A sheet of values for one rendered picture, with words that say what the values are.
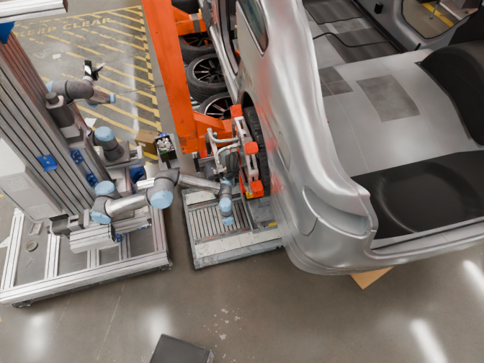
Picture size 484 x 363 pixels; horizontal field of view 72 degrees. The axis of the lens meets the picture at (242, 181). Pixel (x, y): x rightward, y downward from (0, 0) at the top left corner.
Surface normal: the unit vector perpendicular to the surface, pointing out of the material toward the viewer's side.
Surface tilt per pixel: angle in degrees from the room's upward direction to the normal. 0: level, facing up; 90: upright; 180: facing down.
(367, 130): 22
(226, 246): 0
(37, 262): 0
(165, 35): 90
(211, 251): 0
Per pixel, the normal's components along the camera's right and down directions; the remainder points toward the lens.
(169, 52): 0.25, 0.77
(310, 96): -0.26, -0.35
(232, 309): -0.04, -0.60
